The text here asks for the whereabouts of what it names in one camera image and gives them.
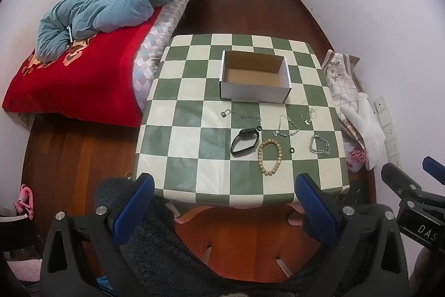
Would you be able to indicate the blue duvet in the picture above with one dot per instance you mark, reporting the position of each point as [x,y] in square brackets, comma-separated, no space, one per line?
[114,4]

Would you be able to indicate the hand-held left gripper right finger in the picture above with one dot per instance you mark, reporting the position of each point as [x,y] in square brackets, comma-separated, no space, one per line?
[314,206]

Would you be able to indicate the white cardboard box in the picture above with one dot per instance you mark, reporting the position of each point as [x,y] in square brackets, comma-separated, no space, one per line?
[255,88]

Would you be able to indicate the table legs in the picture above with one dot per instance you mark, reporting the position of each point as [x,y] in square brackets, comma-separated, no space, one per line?
[189,215]

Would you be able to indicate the red print bag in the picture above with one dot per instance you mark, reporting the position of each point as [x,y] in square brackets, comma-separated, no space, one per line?
[358,157]

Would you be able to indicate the bed with red blanket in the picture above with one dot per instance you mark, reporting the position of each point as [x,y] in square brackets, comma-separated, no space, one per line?
[90,81]

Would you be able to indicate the white plastic bag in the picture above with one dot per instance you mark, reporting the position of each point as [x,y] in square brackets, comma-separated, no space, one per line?
[365,123]

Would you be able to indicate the black wristband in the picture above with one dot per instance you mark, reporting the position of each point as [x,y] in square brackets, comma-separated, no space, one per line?
[236,148]

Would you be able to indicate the white power strip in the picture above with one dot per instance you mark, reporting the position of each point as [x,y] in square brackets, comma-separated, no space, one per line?
[387,123]

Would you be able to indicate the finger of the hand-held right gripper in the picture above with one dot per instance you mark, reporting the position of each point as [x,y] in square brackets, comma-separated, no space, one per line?
[434,170]
[399,180]

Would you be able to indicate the floral quilted cloth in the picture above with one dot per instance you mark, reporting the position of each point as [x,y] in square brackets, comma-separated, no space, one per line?
[342,77]

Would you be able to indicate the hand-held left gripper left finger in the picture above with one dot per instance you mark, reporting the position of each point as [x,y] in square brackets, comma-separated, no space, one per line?
[137,206]

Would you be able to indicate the green checkered tablecloth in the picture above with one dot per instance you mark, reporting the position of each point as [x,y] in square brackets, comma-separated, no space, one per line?
[194,130]

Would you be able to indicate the dark fuzzy rug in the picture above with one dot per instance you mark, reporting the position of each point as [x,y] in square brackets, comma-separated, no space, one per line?
[167,258]

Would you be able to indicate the pink slipper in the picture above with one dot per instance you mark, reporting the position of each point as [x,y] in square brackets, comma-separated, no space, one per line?
[23,201]

